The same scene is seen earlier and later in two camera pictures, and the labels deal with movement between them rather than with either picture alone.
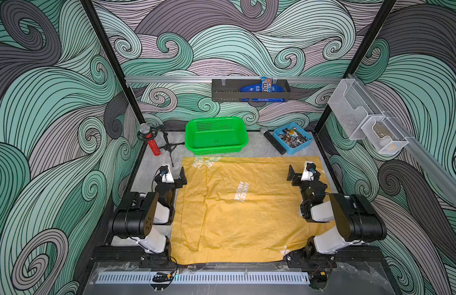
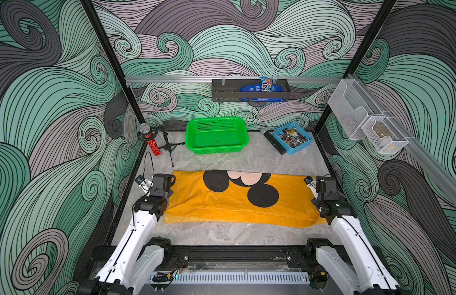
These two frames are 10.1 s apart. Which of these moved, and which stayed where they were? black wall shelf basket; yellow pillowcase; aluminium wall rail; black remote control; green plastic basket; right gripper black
Moved: yellow pillowcase; right gripper black
Stayed: black wall shelf basket; aluminium wall rail; black remote control; green plastic basket
